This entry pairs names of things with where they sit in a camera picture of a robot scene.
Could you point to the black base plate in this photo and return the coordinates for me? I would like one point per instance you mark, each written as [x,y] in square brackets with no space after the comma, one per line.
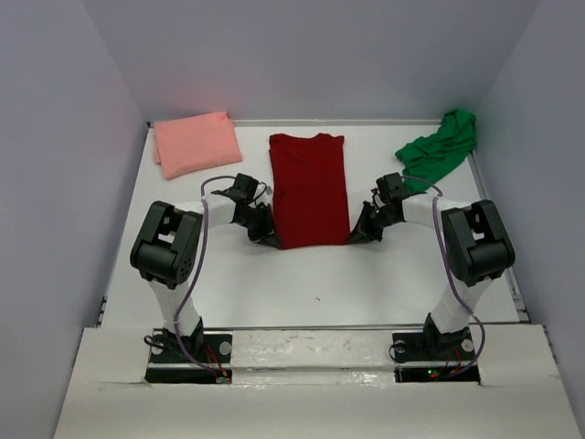
[434,361]
[168,363]

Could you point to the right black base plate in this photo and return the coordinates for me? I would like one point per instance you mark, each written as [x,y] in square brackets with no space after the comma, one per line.
[434,361]

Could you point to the green t shirt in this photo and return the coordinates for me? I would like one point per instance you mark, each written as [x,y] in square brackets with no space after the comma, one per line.
[431,158]

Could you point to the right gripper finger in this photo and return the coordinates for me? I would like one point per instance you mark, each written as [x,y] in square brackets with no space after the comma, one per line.
[367,233]
[365,218]

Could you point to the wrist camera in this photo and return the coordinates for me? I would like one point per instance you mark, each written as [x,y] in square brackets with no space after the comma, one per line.
[245,187]
[391,188]

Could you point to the folded pink t shirt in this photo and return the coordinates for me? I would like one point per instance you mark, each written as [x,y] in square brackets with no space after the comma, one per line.
[183,146]

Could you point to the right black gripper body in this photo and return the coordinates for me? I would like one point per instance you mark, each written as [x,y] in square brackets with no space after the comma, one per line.
[379,217]

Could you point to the red t shirt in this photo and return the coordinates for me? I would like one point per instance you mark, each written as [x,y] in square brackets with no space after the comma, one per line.
[310,203]

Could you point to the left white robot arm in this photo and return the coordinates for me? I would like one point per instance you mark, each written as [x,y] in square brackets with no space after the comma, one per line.
[169,251]

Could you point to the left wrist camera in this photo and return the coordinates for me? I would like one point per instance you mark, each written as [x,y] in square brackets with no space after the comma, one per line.
[245,187]

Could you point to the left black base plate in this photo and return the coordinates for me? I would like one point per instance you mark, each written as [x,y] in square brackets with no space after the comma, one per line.
[168,363]

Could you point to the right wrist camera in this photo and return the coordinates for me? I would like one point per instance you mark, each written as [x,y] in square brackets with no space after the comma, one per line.
[391,188]

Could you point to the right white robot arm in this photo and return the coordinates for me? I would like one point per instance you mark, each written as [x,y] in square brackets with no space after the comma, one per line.
[475,250]

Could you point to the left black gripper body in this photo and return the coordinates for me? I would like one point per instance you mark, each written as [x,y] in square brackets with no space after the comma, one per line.
[257,220]

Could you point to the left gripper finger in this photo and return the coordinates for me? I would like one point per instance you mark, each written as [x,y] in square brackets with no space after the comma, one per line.
[264,214]
[264,234]

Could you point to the white front cover board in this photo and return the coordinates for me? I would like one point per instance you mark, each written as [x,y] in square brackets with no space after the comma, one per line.
[317,384]

